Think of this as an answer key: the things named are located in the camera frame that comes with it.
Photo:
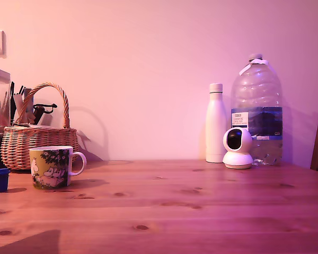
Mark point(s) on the white insulated bottle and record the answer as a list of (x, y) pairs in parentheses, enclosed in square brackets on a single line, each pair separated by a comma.
[(215, 124)]

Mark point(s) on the large clear water bottle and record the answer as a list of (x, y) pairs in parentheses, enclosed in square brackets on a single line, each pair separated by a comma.
[(265, 95)]

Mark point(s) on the yellow-green cartoon print mug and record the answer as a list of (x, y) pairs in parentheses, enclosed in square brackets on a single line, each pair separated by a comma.
[(50, 169)]

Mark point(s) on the black tool in basket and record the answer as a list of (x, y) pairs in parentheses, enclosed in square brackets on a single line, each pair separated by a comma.
[(41, 109)]

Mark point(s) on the paper packets in basket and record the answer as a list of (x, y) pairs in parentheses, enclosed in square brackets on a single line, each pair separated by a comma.
[(19, 101)]

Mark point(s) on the small white round camera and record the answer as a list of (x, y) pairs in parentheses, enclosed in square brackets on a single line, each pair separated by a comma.
[(238, 156)]

